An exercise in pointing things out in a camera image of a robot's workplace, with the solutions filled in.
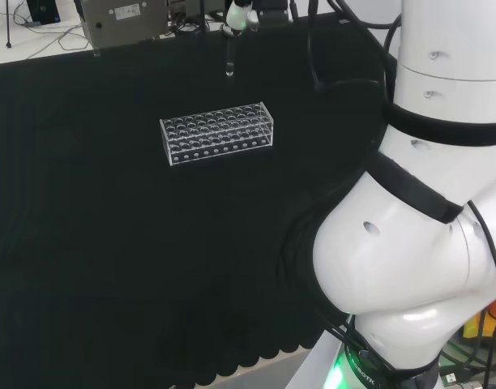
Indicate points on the clear plastic test tube rack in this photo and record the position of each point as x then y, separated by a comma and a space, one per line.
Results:
215, 133

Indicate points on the green plug connector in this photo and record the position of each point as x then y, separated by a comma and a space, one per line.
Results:
451, 378

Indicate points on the black bench cloth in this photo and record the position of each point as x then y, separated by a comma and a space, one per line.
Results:
110, 243

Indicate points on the clear glass test tube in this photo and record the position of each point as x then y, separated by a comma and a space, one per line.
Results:
229, 61

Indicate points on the black tripod leg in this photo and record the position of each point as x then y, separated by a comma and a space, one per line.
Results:
7, 24

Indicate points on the grey metal equipment box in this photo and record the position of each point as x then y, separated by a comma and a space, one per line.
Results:
126, 20

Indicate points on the clear acrylic clip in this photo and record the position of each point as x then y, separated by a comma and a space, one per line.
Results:
96, 52

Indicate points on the black box device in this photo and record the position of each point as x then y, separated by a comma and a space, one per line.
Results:
43, 10

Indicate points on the yellow stop button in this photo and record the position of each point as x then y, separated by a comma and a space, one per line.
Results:
477, 324

